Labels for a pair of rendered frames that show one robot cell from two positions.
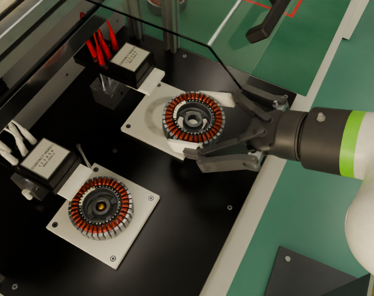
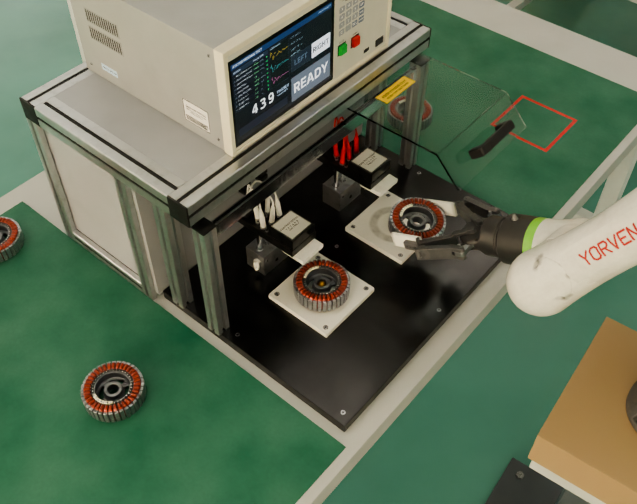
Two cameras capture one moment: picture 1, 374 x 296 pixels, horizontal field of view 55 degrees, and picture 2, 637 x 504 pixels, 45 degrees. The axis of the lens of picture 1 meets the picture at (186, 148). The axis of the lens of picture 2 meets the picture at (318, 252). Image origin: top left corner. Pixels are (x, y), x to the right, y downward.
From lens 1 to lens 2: 0.92 m
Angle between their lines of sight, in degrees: 13
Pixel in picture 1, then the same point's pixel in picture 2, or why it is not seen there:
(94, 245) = (310, 315)
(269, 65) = (508, 196)
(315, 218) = not seen: hidden behind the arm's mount
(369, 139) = (542, 233)
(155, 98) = (383, 207)
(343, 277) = not seen: outside the picture
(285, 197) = (532, 399)
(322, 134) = (512, 229)
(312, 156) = (504, 246)
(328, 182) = not seen: hidden behind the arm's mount
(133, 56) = (372, 160)
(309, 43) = (557, 181)
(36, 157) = (284, 223)
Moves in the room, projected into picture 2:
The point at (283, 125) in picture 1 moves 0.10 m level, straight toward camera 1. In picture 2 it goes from (488, 223) to (459, 256)
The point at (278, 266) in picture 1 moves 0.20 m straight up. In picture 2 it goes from (505, 482) to (520, 446)
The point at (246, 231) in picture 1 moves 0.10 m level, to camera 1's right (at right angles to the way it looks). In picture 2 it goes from (451, 334) to (503, 343)
